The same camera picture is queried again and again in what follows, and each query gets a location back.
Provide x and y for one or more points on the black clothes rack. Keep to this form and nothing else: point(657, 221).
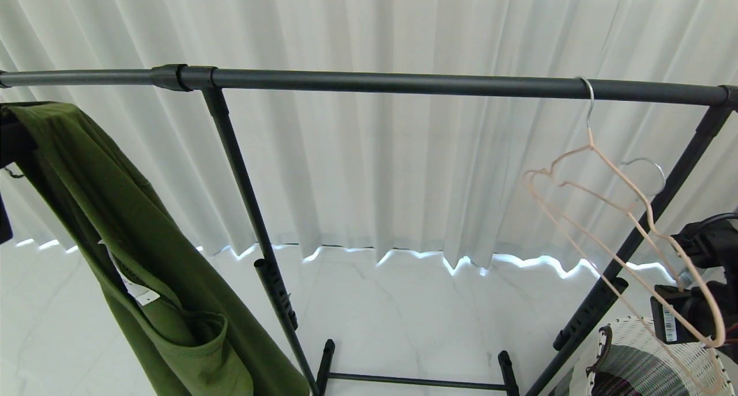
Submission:
point(403, 83)

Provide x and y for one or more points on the green sleeveless shirt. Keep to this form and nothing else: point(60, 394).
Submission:
point(144, 257)

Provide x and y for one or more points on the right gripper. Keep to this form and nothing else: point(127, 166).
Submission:
point(692, 321)

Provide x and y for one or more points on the white curtain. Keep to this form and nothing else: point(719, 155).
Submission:
point(403, 183)

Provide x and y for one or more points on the white laundry basket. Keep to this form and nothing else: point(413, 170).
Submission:
point(646, 338)

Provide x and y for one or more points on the pink clothes hanger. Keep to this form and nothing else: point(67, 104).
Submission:
point(663, 180)
point(589, 136)

